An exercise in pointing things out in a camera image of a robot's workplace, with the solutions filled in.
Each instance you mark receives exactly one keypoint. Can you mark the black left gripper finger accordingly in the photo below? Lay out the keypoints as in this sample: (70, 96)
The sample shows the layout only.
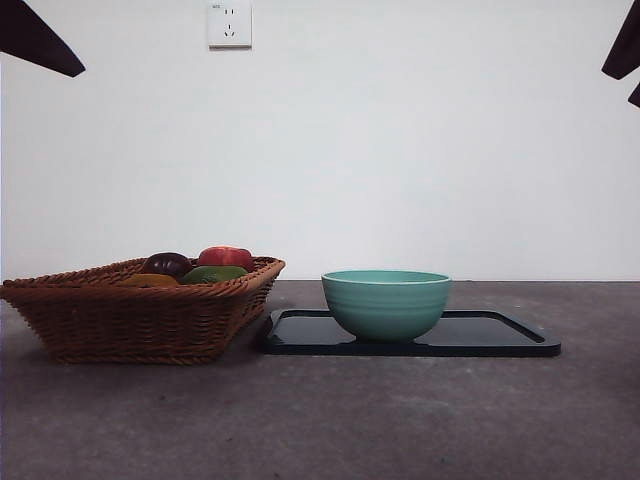
(27, 37)

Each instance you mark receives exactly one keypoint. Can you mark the teal ribbed bowl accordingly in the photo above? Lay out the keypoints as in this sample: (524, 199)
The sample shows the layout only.
(387, 310)

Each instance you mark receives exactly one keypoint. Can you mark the white wall socket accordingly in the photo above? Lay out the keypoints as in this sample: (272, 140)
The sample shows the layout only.
(230, 25)

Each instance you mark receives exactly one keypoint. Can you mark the brown wicker basket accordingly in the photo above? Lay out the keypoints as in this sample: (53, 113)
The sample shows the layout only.
(130, 320)

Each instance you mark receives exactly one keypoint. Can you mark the dark rectangular tray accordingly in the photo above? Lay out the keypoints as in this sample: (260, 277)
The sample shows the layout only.
(480, 337)

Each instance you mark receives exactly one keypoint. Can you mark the dark purple plum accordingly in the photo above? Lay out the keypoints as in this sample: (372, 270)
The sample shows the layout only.
(167, 262)

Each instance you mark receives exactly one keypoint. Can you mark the red apple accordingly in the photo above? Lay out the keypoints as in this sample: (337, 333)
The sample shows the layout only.
(225, 257)

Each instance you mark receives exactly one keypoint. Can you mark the green avocado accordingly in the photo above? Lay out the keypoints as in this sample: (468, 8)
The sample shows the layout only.
(212, 275)

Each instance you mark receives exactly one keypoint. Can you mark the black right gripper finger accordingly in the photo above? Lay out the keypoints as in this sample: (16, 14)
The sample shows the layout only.
(636, 96)
(625, 45)

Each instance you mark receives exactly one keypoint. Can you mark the brown kiwi fruit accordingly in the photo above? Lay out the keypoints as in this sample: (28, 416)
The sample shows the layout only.
(147, 281)

